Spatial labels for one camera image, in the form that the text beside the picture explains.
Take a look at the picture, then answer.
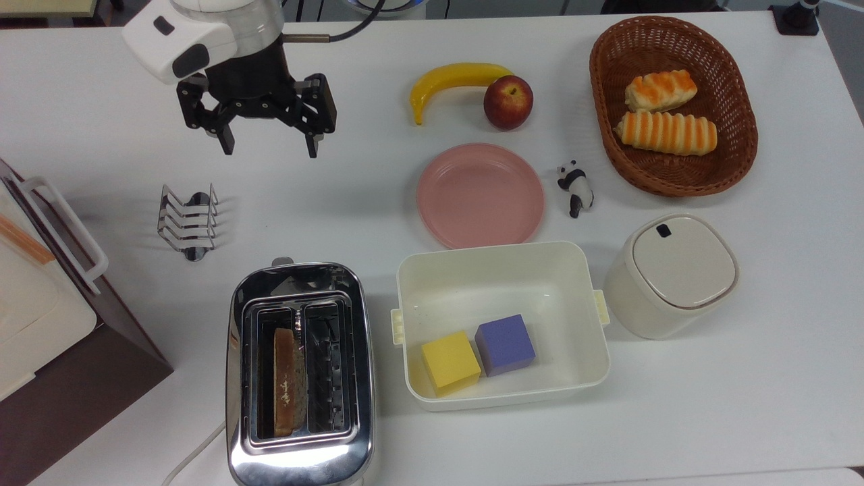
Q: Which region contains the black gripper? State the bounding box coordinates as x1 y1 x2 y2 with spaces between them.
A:
176 39 338 159

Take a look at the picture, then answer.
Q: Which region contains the chrome and cream toaster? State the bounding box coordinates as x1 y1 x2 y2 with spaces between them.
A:
225 257 376 486

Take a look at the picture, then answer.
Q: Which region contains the metal toast rack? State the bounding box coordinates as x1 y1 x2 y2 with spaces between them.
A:
157 183 221 263

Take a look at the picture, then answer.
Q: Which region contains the yellow banana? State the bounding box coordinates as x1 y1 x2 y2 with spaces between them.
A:
410 62 516 126

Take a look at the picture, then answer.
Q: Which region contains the pink plate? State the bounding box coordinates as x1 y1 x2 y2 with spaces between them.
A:
416 142 546 250

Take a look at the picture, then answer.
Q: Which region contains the red apple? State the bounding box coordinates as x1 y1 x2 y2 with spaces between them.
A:
483 74 535 132

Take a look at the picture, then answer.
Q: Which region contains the brown toast slice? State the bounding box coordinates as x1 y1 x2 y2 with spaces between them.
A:
273 327 308 437

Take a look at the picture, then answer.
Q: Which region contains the white plastic container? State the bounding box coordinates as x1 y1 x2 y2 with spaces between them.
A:
389 240 612 413

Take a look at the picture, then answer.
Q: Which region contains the yellow cube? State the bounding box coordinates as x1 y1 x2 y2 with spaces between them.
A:
421 330 483 398

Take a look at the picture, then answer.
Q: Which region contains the panda figurine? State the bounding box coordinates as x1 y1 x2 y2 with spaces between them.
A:
556 159 595 219

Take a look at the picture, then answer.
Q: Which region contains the purple cube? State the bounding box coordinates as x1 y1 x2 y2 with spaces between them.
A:
474 313 537 378

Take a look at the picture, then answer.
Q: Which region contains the short striped bread roll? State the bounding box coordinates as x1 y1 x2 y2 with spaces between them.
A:
624 69 699 113

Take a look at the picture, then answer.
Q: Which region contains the long striped bread roll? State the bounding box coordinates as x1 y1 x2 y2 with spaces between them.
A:
614 111 719 157

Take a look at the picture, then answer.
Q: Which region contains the brown wicker basket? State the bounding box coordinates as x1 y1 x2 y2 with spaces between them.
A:
589 16 759 198

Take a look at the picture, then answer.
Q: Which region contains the cream bin with lid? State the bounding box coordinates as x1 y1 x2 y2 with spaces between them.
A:
602 213 742 341

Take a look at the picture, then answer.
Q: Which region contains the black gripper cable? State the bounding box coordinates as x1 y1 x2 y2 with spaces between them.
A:
282 0 387 44

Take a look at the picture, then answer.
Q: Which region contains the cream cabinet with handles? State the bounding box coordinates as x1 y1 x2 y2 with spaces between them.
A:
0 174 109 402

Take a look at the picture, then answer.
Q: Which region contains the white toaster power cord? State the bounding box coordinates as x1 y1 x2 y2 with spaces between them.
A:
161 421 228 486

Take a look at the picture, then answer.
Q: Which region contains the black clamp mount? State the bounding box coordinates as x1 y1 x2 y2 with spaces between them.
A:
769 0 821 36

